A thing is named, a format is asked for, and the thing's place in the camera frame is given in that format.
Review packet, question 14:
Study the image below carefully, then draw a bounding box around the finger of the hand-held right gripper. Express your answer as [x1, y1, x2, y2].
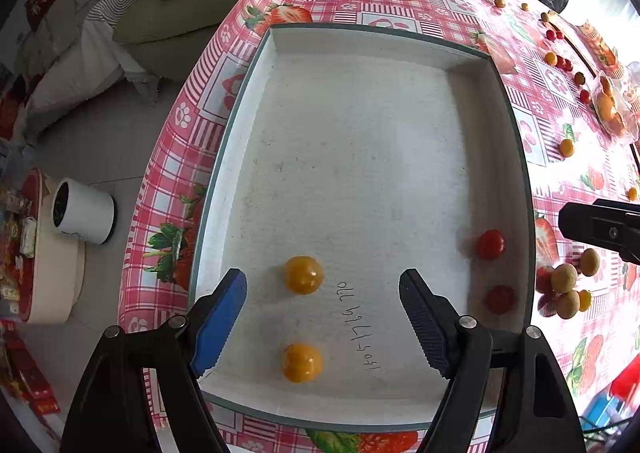
[558, 200, 640, 264]

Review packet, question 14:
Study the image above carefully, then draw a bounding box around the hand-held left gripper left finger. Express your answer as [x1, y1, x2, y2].
[59, 267, 248, 453]

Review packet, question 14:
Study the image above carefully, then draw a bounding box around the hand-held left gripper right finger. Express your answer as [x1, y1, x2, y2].
[398, 268, 587, 453]

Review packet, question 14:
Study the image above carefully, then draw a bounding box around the white tray with grey rim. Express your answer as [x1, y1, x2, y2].
[189, 23, 537, 434]

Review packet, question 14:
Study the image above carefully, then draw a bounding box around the clear plastic bag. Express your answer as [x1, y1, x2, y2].
[592, 60, 640, 141]

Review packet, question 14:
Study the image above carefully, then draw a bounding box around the red object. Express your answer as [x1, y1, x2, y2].
[610, 365, 640, 399]

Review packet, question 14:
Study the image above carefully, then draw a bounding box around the white cylindrical bin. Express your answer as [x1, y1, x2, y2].
[51, 177, 117, 245]

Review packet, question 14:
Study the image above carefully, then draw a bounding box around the long wooden spatula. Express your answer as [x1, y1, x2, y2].
[547, 10, 601, 79]

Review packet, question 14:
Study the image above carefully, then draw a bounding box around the blue object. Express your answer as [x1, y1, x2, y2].
[582, 393, 626, 431]

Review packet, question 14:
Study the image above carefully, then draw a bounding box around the red box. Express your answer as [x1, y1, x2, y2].
[0, 323, 61, 416]

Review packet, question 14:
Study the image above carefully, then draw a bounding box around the white cloth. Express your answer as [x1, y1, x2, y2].
[25, 23, 161, 124]

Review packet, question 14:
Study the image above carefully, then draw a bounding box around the olive green sofa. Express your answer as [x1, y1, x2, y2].
[112, 0, 381, 84]

